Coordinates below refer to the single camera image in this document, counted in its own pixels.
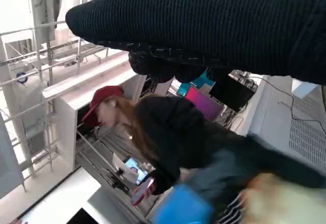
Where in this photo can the white desk partition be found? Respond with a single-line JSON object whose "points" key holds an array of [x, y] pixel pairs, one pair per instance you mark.
{"points": [[66, 122]]}

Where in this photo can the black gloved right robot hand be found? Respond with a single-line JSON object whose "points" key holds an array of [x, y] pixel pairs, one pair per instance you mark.
{"points": [[203, 23]]}

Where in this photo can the white appliance with mesh grille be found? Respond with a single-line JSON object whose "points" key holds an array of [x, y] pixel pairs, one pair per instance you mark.
{"points": [[275, 112]]}

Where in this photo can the phone with red case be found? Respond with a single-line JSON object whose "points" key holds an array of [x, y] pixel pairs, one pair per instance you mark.
{"points": [[142, 192]]}

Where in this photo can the person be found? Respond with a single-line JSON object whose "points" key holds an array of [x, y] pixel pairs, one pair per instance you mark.
{"points": [[173, 132]]}

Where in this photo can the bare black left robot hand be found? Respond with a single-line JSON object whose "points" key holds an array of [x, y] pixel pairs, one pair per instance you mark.
{"points": [[183, 206]]}

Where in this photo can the small lit screen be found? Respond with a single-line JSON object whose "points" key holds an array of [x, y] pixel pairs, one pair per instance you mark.
{"points": [[133, 170]]}

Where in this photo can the round toy bread bun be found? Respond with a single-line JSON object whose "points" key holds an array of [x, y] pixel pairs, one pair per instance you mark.
{"points": [[285, 201]]}

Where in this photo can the monitor with purple screen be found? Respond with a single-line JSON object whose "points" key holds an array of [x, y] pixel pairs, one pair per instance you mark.
{"points": [[203, 104]]}

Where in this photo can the white tank with blue logo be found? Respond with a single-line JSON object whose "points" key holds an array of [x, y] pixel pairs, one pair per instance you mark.
{"points": [[25, 96]]}

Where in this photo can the teal box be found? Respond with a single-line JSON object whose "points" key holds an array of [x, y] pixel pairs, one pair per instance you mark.
{"points": [[201, 81]]}

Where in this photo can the black monitor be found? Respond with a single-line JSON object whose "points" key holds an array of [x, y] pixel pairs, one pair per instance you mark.
{"points": [[234, 94]]}

